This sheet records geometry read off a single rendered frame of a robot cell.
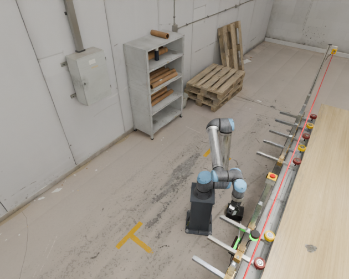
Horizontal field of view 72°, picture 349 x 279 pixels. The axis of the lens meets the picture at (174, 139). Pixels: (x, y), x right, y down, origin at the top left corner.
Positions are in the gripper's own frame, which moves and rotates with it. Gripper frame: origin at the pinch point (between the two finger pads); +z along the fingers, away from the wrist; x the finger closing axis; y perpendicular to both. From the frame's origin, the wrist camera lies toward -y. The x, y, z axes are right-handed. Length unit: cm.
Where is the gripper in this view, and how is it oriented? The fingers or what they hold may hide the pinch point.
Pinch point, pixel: (231, 214)
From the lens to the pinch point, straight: 212.0
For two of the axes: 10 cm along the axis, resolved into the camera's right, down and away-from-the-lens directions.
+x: -8.5, -3.4, 4.0
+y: 5.3, -5.4, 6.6
